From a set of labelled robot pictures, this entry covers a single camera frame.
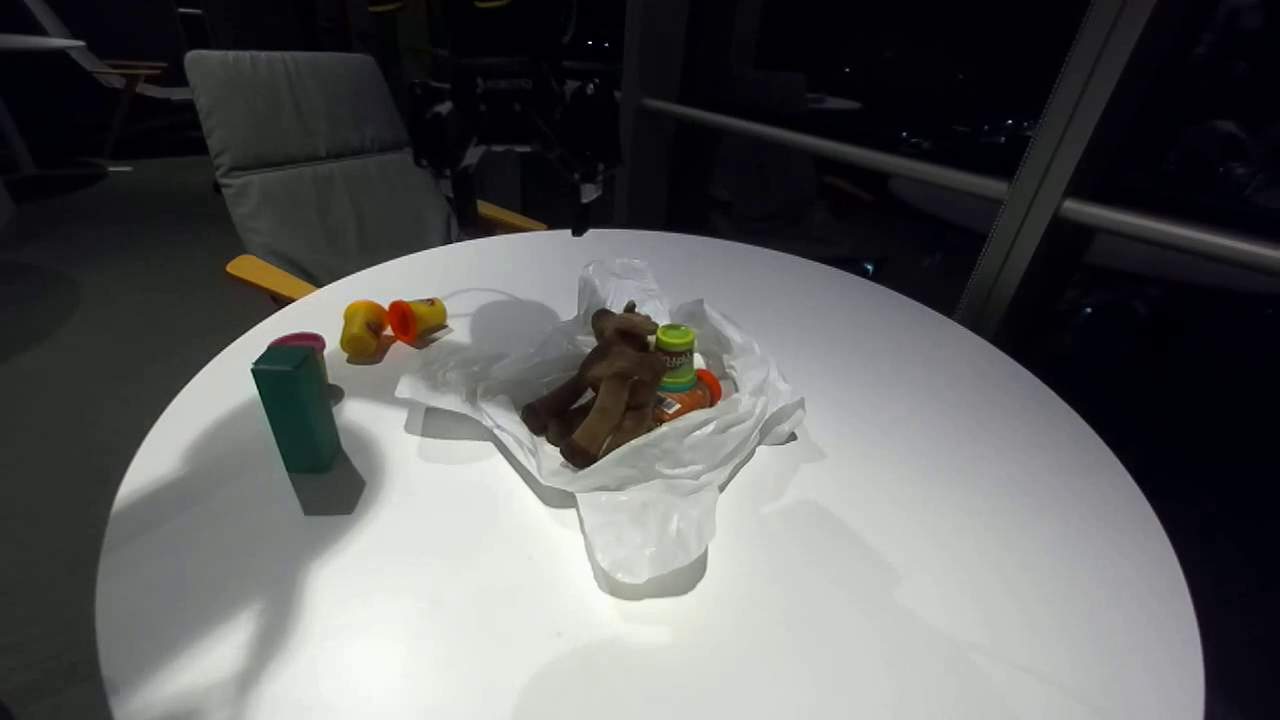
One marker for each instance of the metal window post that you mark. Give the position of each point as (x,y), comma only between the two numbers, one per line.
(1055,147)

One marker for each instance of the orange spice bottle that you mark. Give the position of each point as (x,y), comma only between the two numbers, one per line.
(710,386)

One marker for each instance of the metal window railing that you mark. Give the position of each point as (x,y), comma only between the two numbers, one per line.
(1161,226)

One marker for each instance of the brown plush moose toy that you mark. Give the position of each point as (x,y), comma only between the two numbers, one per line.
(605,386)

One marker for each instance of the play dough tub pink lid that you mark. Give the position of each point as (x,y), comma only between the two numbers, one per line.
(302,343)

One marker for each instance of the dark background chair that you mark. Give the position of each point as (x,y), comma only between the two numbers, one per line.
(92,63)

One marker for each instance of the grey chair with wooden armrests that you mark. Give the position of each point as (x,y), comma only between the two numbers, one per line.
(323,161)

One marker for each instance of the white plastic bag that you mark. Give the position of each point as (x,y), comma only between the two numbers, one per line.
(666,495)

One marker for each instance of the green cardboard box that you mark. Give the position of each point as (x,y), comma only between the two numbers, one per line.
(298,415)

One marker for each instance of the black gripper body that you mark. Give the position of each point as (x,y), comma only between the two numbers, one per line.
(533,135)

